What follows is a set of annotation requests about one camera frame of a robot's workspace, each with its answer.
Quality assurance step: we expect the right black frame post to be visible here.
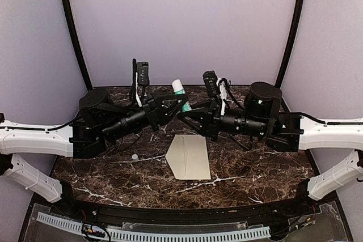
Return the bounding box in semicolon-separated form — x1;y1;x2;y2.
275;0;304;88

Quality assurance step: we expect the green white glue stick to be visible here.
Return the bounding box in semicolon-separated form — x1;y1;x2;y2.
171;79;191;113

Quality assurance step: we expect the left black frame post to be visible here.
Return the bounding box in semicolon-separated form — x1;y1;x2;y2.
61;0;93;91

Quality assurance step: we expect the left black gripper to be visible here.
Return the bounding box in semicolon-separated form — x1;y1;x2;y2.
101;92;189;143

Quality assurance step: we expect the black frame post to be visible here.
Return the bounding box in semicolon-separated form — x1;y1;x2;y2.
275;0;304;88
61;0;93;91

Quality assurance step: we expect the black front rail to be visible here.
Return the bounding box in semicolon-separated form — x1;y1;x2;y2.
50;193;321;227

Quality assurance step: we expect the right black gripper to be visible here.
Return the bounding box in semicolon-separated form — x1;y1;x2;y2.
178;97;268;142

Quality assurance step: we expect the white glue stick cap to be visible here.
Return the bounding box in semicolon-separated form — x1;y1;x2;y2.
132;154;140;162

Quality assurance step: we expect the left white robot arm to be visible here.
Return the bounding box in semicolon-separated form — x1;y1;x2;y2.
1;88;188;217

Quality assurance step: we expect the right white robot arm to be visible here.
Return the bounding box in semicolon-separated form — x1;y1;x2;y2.
178;82;362;216

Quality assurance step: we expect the white slotted cable duct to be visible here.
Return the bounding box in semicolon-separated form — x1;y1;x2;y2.
36;212;271;241

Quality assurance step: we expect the cream envelope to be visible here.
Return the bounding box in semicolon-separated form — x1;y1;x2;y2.
166;135;211;180

